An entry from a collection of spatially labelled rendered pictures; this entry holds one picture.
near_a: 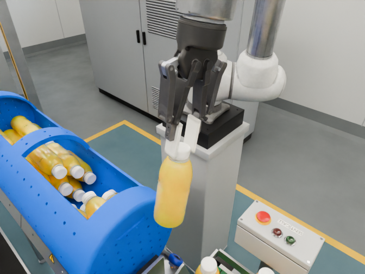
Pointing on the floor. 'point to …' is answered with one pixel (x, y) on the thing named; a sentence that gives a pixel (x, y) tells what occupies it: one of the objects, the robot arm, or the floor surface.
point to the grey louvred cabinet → (149, 49)
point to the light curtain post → (17, 55)
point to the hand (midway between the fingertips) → (182, 136)
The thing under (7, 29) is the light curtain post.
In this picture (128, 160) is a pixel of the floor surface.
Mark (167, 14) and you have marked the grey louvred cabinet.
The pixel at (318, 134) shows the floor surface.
